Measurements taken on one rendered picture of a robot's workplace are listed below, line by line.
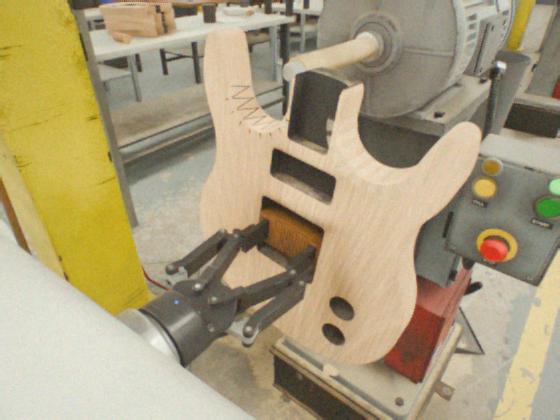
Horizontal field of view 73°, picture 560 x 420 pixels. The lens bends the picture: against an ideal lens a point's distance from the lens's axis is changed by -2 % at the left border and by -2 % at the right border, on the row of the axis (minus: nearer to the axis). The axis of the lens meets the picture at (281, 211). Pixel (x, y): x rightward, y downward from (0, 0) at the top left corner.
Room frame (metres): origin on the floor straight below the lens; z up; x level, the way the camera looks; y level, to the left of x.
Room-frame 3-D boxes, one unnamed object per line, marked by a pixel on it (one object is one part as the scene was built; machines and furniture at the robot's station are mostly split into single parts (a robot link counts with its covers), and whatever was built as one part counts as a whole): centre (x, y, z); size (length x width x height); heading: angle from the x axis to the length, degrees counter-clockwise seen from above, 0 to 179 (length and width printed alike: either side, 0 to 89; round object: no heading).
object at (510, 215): (0.60, -0.41, 0.99); 0.24 x 0.21 x 0.26; 141
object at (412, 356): (0.77, -0.44, 0.49); 0.25 x 0.12 x 0.37; 141
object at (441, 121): (0.87, -0.31, 1.11); 0.36 x 0.24 x 0.04; 141
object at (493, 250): (0.48, -0.35, 0.97); 0.04 x 0.04 x 0.04; 51
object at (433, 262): (0.77, -0.43, 0.93); 0.15 x 0.10 x 0.55; 141
